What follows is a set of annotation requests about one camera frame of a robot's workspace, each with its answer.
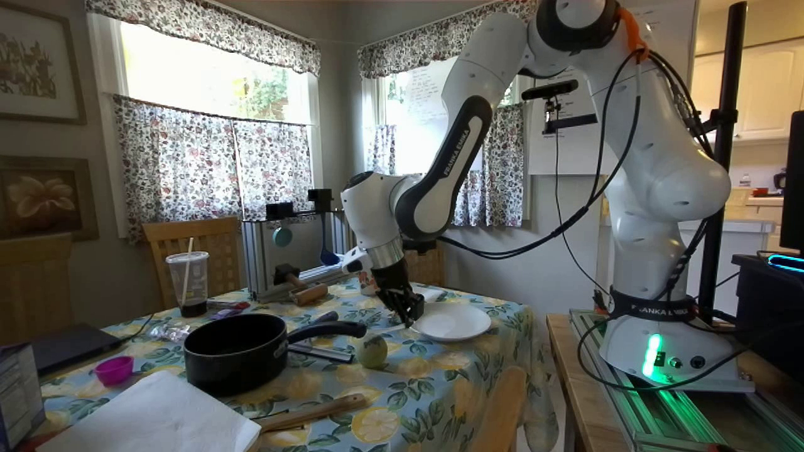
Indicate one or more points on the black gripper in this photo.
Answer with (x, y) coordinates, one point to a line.
(395, 285)

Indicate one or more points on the yellow-green ball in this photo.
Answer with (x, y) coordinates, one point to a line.
(373, 352)

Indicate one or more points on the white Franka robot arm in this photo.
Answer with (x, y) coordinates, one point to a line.
(669, 185)

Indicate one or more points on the white paper towel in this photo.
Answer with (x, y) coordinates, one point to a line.
(429, 291)

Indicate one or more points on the white round plate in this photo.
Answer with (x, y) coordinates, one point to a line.
(455, 323)

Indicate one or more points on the wooden dining chair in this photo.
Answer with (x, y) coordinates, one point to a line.
(34, 290)
(430, 268)
(499, 411)
(216, 254)

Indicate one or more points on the lemon print tablecloth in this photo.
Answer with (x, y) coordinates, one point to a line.
(403, 393)

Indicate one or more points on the blue ladle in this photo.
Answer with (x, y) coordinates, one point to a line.
(329, 256)

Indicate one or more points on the wooden rolling pin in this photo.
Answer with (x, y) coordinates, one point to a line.
(309, 294)

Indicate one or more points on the wooden spoon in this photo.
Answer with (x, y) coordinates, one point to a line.
(316, 412)

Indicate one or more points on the black clamp bar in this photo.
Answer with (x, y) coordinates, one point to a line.
(318, 202)

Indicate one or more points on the teal round utensil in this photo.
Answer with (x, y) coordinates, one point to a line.
(282, 236)

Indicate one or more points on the floral cafe curtain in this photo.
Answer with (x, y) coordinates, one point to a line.
(503, 185)
(185, 167)

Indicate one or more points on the black saucepan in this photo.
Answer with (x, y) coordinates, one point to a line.
(235, 355)

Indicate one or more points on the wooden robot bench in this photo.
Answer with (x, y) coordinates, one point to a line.
(578, 393)

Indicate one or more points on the clear plastic cup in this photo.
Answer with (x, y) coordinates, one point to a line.
(190, 280)

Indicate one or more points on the white drinking straw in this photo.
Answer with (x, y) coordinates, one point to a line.
(186, 246)

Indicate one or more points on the floral curtain valance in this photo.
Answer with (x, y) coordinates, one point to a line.
(210, 29)
(410, 40)

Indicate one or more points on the white paper stack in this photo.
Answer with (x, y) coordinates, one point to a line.
(151, 418)

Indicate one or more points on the small purple cup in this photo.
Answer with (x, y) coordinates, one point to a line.
(115, 369)

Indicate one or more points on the black stand pole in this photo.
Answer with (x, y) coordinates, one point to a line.
(723, 235)

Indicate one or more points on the black notebook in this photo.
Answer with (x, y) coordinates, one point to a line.
(72, 348)

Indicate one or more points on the black equipment case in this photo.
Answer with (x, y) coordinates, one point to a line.
(770, 318)

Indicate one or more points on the framed flower picture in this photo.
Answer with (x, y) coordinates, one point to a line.
(40, 200)

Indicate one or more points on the white printed carton box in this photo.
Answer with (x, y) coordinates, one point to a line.
(19, 403)

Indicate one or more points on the black monitor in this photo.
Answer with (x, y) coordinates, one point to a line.
(794, 178)

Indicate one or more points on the white kitchen cabinet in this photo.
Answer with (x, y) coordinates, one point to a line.
(763, 92)

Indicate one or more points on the framed golden plant picture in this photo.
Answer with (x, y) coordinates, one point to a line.
(34, 63)

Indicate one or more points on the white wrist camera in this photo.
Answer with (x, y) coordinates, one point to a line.
(354, 260)

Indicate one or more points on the black stereo camera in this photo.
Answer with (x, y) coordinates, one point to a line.
(552, 88)

